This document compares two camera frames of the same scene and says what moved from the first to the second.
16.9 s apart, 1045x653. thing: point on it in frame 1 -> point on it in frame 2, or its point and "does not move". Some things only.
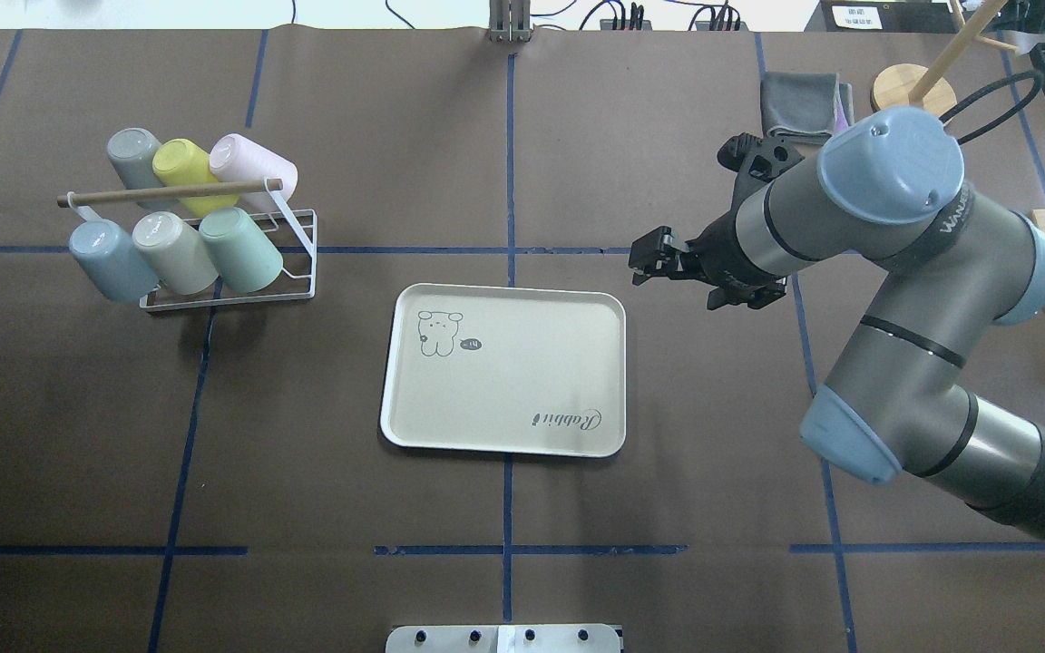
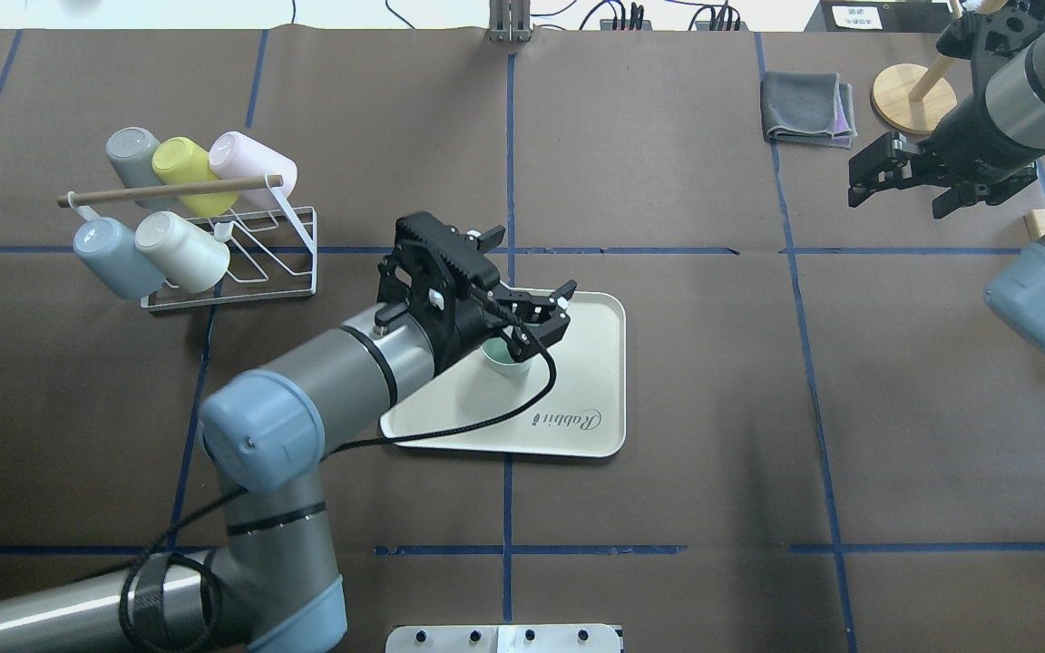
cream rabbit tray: [503, 370] does not move
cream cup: [175, 251] does not move
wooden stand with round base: [905, 84] does not move
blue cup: [110, 260] does not move
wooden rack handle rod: [70, 199] does not move
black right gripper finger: [639, 277] -> [859, 192]
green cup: [245, 259] -> [499, 360]
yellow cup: [177, 162] does not move
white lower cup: [234, 157] does not move
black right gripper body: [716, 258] -> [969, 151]
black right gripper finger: [655, 248] -> [889, 157]
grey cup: [132, 151] does not move
